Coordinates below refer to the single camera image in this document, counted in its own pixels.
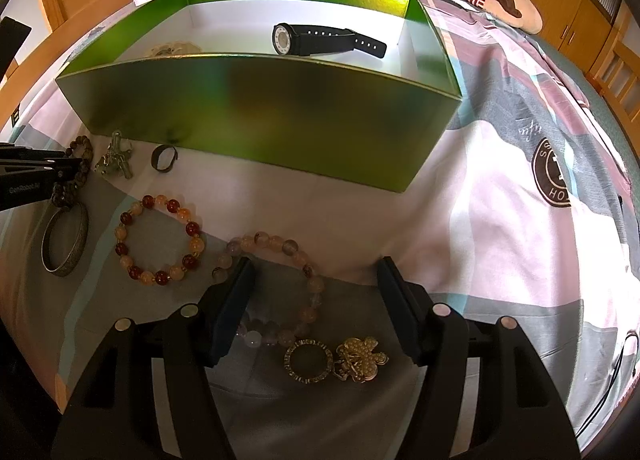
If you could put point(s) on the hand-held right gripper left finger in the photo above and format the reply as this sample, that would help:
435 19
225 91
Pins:
235 310

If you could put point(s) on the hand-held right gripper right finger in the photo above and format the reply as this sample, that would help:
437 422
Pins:
400 310

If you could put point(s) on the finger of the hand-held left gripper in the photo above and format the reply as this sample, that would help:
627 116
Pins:
30 187
30 152

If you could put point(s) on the crystal brooch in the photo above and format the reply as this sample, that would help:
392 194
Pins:
362 357

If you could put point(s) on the engraved metal bangle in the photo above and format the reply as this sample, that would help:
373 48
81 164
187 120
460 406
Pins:
82 235

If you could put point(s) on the silver metal charm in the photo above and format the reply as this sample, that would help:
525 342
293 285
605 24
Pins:
116 159

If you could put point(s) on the green cardboard box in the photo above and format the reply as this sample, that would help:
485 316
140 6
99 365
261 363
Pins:
260 109

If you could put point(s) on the black flat object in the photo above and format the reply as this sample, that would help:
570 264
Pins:
12 44

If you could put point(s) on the printed bed sheet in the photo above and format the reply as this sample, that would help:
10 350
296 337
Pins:
500 164

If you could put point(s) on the black wrist watch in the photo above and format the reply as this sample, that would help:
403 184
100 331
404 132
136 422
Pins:
320 37

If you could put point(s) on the wooden slatted chair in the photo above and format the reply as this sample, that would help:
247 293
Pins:
617 59

